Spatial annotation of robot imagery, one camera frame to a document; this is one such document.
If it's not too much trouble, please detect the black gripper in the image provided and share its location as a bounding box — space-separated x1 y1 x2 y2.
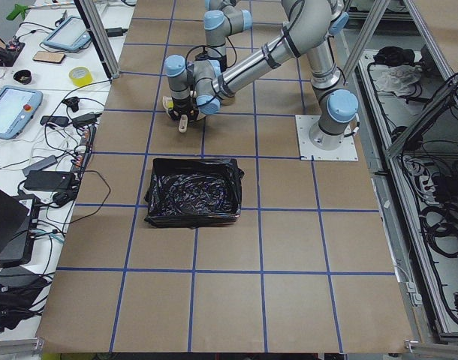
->
167 97 198 121
196 52 227 71

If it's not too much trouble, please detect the beige plastic dustpan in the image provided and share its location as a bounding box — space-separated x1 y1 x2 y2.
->
162 91 206 133

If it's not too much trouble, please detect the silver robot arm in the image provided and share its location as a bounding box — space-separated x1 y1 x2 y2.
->
203 0 252 72
164 1 358 146

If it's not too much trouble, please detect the black lined trash bin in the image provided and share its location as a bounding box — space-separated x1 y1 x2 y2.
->
145 158 244 228

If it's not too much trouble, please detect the yellow tape roll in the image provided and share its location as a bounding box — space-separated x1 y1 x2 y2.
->
68 66 93 87

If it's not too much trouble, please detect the black webcam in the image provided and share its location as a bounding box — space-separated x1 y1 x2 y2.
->
62 96 80 113

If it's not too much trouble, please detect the far teach pendant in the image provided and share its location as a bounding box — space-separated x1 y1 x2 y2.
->
42 16 91 53

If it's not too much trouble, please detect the teach pendant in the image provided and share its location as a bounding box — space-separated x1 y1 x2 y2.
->
0 85 43 140
42 16 91 53

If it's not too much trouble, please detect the brown phone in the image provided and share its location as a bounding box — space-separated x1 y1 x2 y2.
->
32 51 65 64

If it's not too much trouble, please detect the small black bowl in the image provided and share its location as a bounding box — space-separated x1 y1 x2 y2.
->
13 69 32 85

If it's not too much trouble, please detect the black power adapter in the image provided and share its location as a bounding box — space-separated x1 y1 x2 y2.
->
24 170 75 191

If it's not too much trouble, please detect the near teach pendant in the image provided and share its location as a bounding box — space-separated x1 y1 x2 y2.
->
0 85 43 140

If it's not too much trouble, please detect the white crumpled cloth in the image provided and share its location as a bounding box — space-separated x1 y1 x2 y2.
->
375 65 422 97

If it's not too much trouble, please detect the black laptop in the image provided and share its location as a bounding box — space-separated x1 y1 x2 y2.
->
0 190 41 268

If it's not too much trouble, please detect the aluminium frame post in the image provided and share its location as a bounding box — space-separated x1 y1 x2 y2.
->
74 0 120 80

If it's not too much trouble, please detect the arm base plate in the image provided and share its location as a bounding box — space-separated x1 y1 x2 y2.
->
295 115 358 162

